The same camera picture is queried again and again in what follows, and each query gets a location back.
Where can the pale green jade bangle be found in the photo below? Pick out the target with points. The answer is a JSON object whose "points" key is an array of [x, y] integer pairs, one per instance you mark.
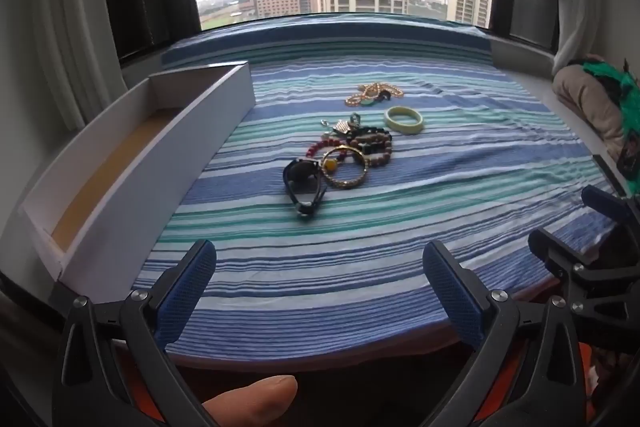
{"points": [[395, 123]]}

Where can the black wristwatch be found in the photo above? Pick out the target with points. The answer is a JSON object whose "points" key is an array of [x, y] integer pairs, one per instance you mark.
{"points": [[300, 172]]}

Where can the white rectangular box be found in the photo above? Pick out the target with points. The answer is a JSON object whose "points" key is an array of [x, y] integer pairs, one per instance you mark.
{"points": [[150, 187]]}

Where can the gold bangle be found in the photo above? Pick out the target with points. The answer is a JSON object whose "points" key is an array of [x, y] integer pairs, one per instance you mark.
{"points": [[350, 182]]}

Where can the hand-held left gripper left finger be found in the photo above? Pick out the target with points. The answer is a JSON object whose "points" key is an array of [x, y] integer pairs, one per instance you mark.
{"points": [[189, 289]]}

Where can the green cloth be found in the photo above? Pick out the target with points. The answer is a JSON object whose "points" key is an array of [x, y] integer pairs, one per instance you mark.
{"points": [[627, 97]]}

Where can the low brown building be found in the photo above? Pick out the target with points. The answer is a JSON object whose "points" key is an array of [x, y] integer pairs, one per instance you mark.
{"points": [[282, 4]]}

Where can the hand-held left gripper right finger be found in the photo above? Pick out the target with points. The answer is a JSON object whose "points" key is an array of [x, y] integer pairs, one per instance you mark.
{"points": [[450, 297]]}

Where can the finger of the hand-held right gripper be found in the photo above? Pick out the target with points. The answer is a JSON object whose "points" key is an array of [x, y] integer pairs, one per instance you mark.
{"points": [[602, 202], [550, 248]]}

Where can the person's left hand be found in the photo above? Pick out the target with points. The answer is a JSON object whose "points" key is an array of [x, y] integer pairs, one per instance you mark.
{"points": [[250, 399]]}

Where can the yellow bead charm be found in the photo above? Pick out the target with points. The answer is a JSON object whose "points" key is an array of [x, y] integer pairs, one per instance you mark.
{"points": [[330, 165]]}

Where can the blue green striped blanket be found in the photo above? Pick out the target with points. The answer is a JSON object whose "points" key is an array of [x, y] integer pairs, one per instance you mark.
{"points": [[400, 217]]}

